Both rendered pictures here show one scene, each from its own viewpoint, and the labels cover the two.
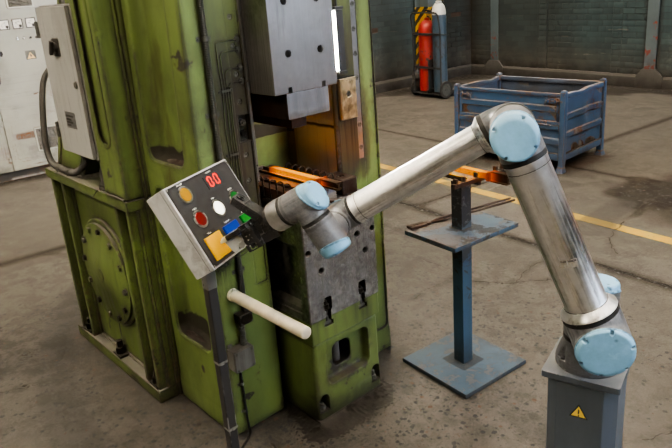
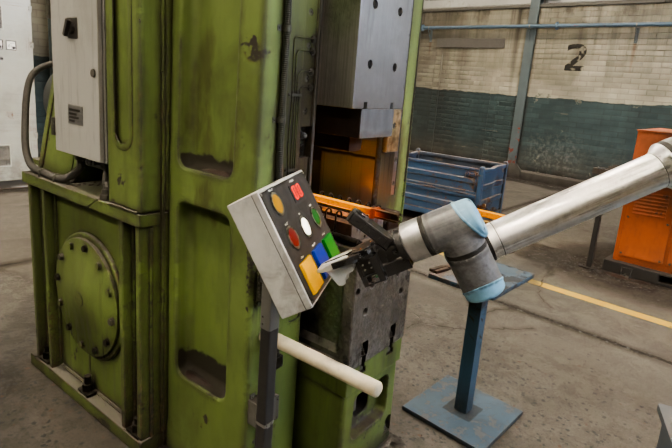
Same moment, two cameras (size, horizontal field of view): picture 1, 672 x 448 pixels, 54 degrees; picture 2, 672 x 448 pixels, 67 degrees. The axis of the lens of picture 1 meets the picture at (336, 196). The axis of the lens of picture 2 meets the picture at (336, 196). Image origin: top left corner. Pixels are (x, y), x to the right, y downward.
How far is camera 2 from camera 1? 0.98 m
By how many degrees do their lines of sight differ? 13
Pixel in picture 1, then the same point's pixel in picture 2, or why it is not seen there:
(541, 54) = (428, 142)
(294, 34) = (378, 44)
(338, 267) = (378, 308)
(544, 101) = (465, 173)
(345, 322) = (374, 370)
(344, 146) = (381, 180)
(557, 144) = not seen: hidden behind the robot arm
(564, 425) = not seen: outside the picture
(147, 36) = (199, 25)
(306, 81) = (379, 99)
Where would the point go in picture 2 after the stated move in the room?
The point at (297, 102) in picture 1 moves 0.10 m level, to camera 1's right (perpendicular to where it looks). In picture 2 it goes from (368, 120) to (398, 122)
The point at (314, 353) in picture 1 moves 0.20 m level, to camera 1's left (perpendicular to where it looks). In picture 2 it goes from (343, 405) to (287, 409)
